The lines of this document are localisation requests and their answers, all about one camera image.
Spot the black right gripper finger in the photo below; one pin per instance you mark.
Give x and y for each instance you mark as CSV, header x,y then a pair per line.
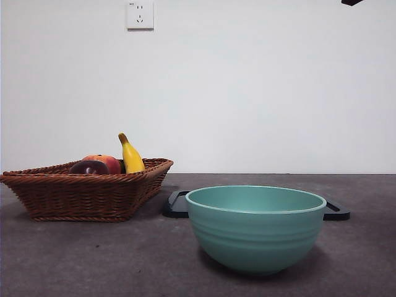
x,y
352,2

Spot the teal green bowl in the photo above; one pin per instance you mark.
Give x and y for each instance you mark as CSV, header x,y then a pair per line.
x,y
255,241

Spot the dark red plum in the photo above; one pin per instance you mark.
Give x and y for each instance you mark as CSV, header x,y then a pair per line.
x,y
89,168

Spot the yellow banana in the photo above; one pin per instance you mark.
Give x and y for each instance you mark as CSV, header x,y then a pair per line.
x,y
131,157

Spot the black tray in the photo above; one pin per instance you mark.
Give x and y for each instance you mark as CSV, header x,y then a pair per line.
x,y
176,207

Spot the green avocado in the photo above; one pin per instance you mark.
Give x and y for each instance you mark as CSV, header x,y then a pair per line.
x,y
122,167

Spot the red yellow apple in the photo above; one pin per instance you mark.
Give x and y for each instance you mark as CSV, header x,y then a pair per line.
x,y
108,161

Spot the brown wicker basket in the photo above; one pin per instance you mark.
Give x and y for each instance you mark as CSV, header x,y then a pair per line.
x,y
83,198

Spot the white wall socket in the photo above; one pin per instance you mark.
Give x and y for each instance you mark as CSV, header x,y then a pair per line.
x,y
140,15

